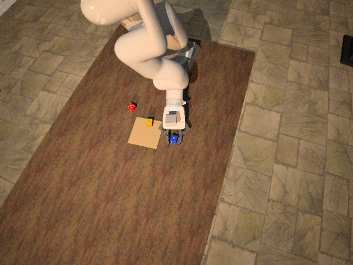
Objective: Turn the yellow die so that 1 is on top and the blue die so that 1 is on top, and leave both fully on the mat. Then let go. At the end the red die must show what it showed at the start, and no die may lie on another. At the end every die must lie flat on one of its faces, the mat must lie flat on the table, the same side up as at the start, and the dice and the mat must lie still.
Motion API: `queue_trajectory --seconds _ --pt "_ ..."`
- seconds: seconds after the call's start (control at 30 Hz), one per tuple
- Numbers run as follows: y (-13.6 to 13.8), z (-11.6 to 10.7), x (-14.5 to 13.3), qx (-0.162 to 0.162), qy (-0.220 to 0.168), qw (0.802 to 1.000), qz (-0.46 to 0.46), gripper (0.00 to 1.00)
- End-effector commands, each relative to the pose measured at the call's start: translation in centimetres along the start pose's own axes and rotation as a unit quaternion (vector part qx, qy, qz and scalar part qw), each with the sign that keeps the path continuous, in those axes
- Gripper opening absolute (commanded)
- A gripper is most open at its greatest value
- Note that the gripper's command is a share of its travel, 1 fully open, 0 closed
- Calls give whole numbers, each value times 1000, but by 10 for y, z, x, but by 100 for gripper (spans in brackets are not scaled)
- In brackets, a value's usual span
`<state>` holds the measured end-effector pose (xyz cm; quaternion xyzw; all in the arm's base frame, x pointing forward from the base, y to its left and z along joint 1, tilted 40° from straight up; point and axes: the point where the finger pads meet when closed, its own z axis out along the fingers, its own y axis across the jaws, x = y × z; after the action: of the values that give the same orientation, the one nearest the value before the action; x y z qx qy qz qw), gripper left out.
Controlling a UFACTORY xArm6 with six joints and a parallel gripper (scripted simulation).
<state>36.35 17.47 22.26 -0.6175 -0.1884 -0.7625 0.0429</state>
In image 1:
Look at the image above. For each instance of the peach flat mat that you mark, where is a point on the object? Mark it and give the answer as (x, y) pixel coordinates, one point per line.
(147, 136)

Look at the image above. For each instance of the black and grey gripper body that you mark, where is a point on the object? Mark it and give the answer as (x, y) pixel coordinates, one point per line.
(179, 110)

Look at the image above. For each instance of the yellow die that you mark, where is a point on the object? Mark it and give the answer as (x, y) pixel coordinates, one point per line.
(149, 122)

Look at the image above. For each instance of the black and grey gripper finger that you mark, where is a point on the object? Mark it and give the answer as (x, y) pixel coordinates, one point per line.
(181, 133)
(165, 132)

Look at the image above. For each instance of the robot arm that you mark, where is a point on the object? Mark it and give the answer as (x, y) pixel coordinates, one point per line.
(147, 48)

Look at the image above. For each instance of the red die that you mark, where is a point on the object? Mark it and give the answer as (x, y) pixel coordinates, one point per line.
(131, 107)

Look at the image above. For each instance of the blue die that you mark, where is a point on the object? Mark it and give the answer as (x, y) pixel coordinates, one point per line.
(173, 139)

